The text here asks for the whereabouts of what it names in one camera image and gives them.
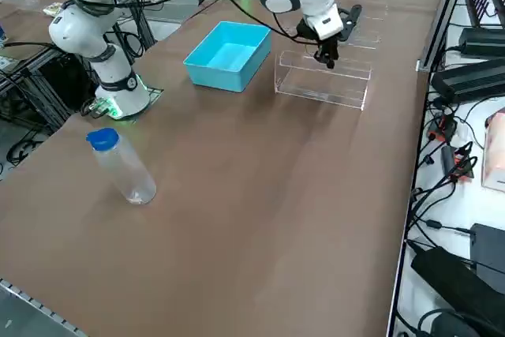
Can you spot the black power adapter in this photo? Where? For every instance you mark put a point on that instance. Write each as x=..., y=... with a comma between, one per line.
x=483, y=41
x=469, y=80
x=450, y=278

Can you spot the aluminium table edge rail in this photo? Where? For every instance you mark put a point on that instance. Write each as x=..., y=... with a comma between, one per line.
x=35, y=305

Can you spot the clear bottle with blue cap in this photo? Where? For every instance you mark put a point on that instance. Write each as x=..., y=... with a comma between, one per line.
x=126, y=171

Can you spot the clear acrylic tiered rack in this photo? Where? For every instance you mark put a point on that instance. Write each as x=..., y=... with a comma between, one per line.
x=323, y=84

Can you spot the pink carton box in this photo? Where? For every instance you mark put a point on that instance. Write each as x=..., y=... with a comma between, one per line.
x=495, y=151

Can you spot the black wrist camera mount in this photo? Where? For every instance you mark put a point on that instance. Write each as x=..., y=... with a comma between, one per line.
x=350, y=23

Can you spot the blue plastic bin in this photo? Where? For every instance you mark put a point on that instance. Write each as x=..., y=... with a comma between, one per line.
x=233, y=57

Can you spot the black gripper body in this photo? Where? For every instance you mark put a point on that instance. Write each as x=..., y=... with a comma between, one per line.
x=307, y=31

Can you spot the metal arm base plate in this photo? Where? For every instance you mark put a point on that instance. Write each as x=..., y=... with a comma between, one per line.
x=155, y=94

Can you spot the power strip with red switches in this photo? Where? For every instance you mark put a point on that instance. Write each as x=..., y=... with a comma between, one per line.
x=444, y=128

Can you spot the aluminium frame rail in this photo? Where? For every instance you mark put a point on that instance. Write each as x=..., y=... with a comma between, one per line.
x=446, y=13

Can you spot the small black adapter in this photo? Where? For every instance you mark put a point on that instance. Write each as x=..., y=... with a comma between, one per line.
x=449, y=159

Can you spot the black flat box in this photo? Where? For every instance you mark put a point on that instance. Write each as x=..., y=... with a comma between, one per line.
x=491, y=246

